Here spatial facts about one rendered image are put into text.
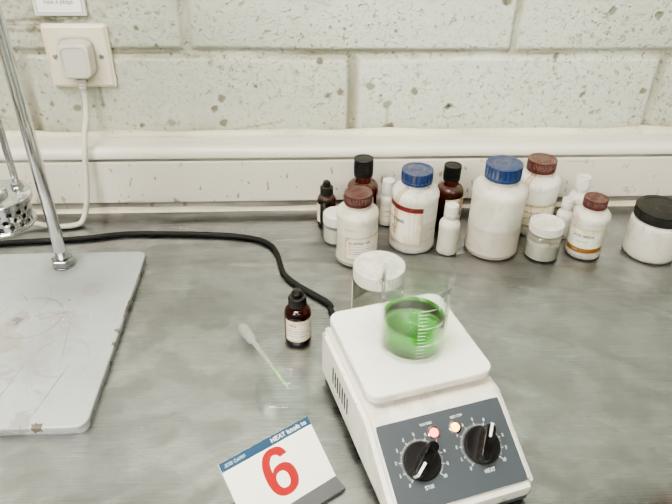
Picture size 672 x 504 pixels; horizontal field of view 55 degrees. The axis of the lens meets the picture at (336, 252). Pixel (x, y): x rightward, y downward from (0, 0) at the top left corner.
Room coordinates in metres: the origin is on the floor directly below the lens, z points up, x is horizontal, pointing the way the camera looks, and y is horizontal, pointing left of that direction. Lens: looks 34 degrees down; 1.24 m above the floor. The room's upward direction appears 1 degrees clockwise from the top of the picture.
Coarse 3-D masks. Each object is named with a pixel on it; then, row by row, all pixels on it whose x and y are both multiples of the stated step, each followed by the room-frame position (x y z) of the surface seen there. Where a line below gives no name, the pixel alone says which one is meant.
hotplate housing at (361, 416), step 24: (336, 360) 0.45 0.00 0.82; (336, 384) 0.44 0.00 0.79; (480, 384) 0.41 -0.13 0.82; (360, 408) 0.39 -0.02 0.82; (384, 408) 0.38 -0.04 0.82; (408, 408) 0.38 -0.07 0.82; (432, 408) 0.39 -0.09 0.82; (504, 408) 0.40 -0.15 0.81; (360, 432) 0.38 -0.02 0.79; (360, 456) 0.37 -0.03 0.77; (384, 480) 0.33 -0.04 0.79; (528, 480) 0.34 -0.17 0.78
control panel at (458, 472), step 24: (456, 408) 0.39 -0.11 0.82; (480, 408) 0.39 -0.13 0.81; (384, 432) 0.36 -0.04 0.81; (408, 432) 0.36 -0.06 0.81; (456, 432) 0.37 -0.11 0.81; (504, 432) 0.37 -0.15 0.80; (384, 456) 0.34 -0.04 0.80; (456, 456) 0.35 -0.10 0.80; (504, 456) 0.36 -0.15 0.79; (408, 480) 0.33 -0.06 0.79; (432, 480) 0.33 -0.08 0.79; (456, 480) 0.33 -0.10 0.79; (480, 480) 0.34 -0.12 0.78; (504, 480) 0.34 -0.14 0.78
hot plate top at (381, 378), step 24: (336, 312) 0.49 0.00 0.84; (360, 312) 0.49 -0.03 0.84; (336, 336) 0.46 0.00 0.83; (360, 336) 0.45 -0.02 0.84; (456, 336) 0.46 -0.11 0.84; (360, 360) 0.42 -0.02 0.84; (384, 360) 0.42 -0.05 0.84; (456, 360) 0.42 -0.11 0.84; (480, 360) 0.42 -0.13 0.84; (360, 384) 0.40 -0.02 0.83; (384, 384) 0.39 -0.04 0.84; (408, 384) 0.39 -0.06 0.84; (432, 384) 0.39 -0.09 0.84; (456, 384) 0.40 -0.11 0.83
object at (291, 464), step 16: (304, 432) 0.39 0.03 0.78; (272, 448) 0.37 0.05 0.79; (288, 448) 0.37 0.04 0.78; (304, 448) 0.37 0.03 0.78; (240, 464) 0.35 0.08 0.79; (256, 464) 0.35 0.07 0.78; (272, 464) 0.36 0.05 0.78; (288, 464) 0.36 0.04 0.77; (304, 464) 0.36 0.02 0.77; (320, 464) 0.37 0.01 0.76; (240, 480) 0.34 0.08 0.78; (256, 480) 0.34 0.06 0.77; (272, 480) 0.34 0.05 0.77; (288, 480) 0.35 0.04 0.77; (304, 480) 0.35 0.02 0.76; (240, 496) 0.33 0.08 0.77; (256, 496) 0.33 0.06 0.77; (272, 496) 0.33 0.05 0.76; (288, 496) 0.34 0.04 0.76
